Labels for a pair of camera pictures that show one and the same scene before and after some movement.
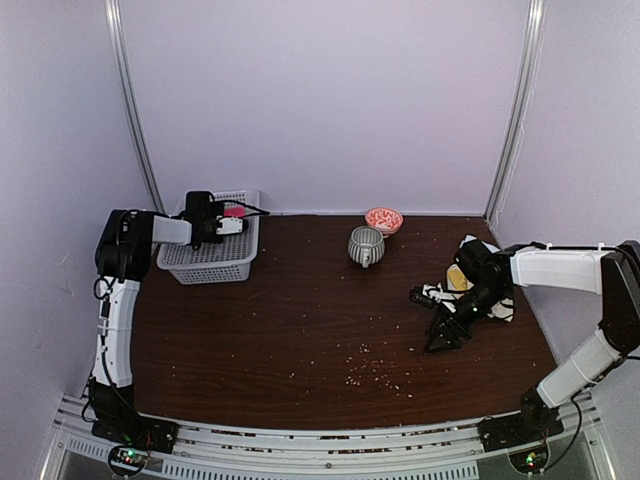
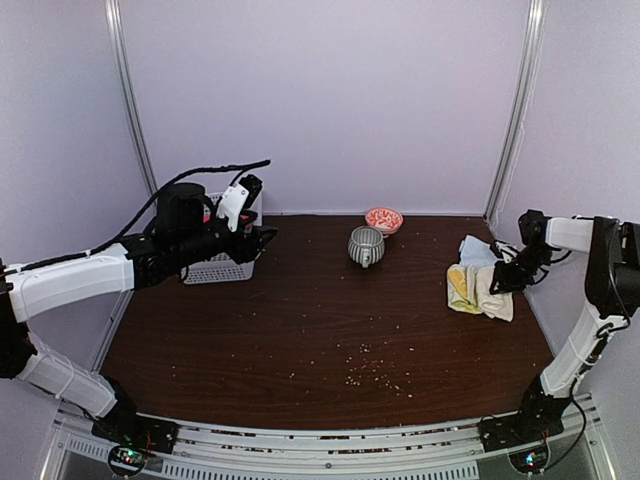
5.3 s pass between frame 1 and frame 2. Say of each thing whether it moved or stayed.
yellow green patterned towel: stayed
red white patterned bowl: stayed
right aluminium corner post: stayed
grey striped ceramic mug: stayed
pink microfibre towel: moved
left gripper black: moved
